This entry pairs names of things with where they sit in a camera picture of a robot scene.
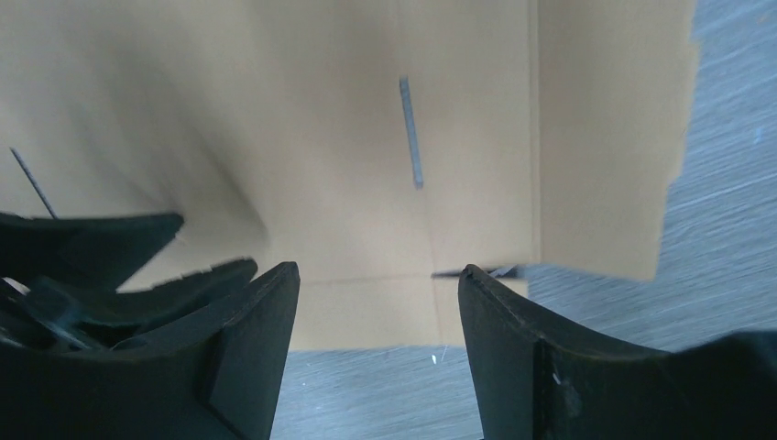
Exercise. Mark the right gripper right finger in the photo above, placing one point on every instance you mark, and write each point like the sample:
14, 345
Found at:
539, 375

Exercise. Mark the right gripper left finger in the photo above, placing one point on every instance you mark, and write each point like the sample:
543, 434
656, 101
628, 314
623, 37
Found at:
200, 356

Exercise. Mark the brown cardboard box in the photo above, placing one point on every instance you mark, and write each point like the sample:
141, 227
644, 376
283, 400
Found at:
380, 145

